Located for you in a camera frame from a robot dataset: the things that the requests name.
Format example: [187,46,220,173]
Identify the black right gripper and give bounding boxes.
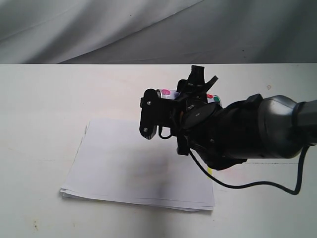
[174,65,247,171]

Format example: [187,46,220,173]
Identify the white spray paint can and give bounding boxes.
[157,89,221,105]

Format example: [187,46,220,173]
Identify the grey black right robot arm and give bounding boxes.
[177,65,317,171]

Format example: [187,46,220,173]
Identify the white paper stack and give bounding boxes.
[60,118,214,211]

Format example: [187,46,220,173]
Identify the grey backdrop cloth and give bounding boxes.
[0,0,317,64]

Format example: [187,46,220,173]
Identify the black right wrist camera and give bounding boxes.
[139,89,177,140]

